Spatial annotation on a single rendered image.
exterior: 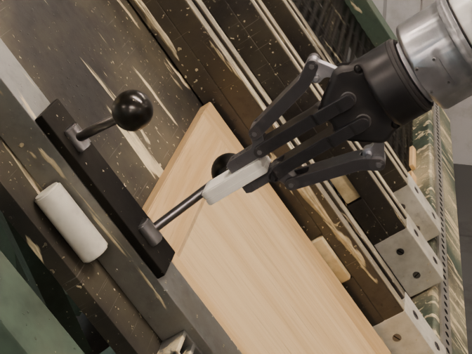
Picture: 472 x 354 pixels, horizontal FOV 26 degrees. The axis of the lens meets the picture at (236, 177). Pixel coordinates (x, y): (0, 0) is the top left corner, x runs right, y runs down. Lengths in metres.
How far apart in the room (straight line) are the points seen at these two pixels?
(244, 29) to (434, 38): 0.87
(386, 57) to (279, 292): 0.50
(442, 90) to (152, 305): 0.36
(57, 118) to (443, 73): 0.37
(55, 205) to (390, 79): 0.33
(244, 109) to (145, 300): 0.50
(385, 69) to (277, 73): 0.85
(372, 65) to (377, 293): 0.71
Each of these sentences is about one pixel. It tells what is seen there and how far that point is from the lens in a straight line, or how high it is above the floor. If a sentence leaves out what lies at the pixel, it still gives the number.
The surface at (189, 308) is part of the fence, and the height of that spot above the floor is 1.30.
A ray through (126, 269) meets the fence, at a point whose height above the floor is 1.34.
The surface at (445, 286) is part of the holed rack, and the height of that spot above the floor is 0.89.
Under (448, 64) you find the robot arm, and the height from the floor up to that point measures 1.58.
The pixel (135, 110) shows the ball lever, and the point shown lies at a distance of 0.91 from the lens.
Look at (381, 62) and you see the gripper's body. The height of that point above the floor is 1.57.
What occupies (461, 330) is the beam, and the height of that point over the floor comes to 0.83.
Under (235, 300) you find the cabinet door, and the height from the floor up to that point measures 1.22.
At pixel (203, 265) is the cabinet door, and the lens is 1.19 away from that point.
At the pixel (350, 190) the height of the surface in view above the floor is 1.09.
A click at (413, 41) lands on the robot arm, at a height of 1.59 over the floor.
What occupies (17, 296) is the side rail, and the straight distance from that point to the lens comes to 0.82.
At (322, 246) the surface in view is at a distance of 1.54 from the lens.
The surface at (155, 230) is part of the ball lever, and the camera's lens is 1.03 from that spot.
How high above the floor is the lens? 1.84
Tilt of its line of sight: 24 degrees down
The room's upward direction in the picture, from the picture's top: straight up
